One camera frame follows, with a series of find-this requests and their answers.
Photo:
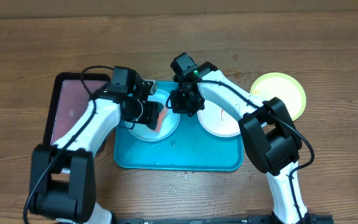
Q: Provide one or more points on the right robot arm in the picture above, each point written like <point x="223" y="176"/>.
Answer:
<point x="270" y="138"/>

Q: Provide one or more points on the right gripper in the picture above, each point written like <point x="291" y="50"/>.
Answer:
<point x="181" y="107"/>

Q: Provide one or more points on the teal plastic tray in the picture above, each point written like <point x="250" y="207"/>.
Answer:
<point x="190" y="147"/>

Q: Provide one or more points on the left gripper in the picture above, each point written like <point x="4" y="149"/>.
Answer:
<point x="151" y="114"/>

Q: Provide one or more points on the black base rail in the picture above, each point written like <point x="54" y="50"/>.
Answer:
<point x="251" y="219"/>

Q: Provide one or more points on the green scrub sponge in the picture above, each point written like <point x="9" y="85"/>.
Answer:
<point x="162" y="113"/>

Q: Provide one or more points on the black water tray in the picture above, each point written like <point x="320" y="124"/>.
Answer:
<point x="68" y="102"/>

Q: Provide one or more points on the yellow-green plate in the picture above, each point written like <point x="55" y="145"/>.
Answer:
<point x="284" y="87"/>

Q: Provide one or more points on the light blue plate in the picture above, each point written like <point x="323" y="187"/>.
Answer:
<point x="170" y="123"/>

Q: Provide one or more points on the white plate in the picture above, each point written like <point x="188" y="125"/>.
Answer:
<point x="217" y="122"/>

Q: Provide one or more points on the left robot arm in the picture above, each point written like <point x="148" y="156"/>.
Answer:
<point x="62" y="179"/>

